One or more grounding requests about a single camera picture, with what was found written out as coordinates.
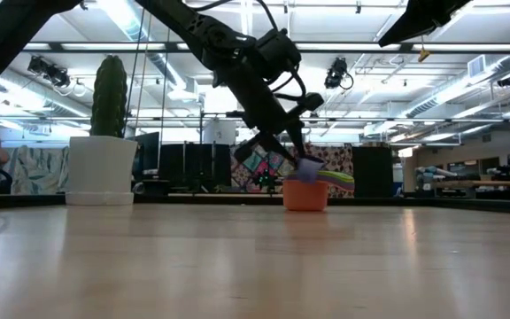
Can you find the small black ceiling speaker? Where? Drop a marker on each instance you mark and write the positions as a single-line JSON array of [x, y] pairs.
[[508, 80]]

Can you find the colourful geometric quilt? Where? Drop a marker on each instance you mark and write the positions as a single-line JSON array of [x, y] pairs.
[[259, 170]]

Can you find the white cylinder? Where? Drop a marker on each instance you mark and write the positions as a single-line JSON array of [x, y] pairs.
[[219, 132]]

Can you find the floral patterned cloth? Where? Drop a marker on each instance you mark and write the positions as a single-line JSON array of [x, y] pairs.
[[337, 157]]

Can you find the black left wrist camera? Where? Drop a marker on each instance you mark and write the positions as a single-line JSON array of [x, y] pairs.
[[279, 53]]

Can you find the tall green cactus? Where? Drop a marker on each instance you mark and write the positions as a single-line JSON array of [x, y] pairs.
[[110, 97]]

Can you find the yellow hanging tag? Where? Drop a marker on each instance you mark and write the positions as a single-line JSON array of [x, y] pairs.
[[423, 55]]

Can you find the white ceiling air vent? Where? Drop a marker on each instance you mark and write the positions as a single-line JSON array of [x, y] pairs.
[[476, 66]]

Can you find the black computer monitor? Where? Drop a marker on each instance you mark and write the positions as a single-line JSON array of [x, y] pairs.
[[148, 155]]

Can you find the black cabinet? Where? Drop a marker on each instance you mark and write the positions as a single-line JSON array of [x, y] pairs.
[[372, 170]]

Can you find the wooden desk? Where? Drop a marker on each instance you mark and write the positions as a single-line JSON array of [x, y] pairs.
[[476, 182]]

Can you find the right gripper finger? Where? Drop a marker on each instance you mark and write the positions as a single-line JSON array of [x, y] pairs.
[[407, 31]]

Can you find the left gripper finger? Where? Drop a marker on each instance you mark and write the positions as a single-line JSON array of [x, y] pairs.
[[298, 139], [281, 148]]

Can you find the yellow measuring cup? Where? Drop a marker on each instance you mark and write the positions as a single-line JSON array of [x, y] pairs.
[[339, 176]]

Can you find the purple measuring cup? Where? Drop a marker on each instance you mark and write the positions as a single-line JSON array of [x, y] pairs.
[[310, 170]]

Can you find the black ceiling lamp cluster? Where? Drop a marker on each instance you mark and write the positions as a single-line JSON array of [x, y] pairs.
[[49, 71]]

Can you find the leaf patterned cloth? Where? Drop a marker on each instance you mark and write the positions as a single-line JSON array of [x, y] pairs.
[[38, 168]]

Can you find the black partition panel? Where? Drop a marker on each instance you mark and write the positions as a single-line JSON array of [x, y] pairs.
[[195, 166]]

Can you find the orange measuring cup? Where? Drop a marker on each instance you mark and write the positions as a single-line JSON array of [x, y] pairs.
[[304, 197]]

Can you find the white planter pot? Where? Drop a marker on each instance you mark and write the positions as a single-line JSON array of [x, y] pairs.
[[102, 164]]

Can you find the teal measuring cup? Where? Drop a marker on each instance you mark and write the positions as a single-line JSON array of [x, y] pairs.
[[343, 182]]

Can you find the small lit tree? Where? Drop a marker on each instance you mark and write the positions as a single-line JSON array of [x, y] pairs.
[[264, 178]]

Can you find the black metal frame stand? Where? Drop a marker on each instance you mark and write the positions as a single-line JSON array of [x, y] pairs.
[[206, 114]]

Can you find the black ceiling camera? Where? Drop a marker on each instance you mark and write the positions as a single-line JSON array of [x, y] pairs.
[[337, 73]]

